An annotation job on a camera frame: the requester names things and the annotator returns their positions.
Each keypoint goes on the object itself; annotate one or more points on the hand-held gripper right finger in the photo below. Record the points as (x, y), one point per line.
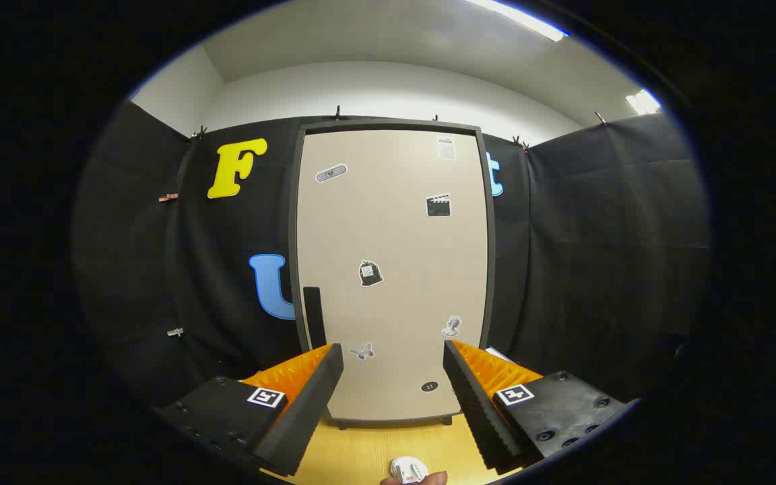
(475, 404)

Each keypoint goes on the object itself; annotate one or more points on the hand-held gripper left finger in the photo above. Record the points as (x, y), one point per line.
(307, 411)

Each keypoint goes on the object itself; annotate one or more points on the white shoe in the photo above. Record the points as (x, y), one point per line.
(407, 468)

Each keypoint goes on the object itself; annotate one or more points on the beige shoe cabinet door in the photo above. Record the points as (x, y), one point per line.
(388, 222)

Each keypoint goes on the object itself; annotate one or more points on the grey shoe cabinet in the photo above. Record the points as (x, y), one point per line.
(388, 124)

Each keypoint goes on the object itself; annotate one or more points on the black backdrop cloth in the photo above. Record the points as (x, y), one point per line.
(597, 236)

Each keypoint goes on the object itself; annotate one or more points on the small ceiling light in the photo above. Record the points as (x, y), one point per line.
(642, 102)

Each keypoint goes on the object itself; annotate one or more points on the long ceiling light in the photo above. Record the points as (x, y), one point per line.
(519, 19)

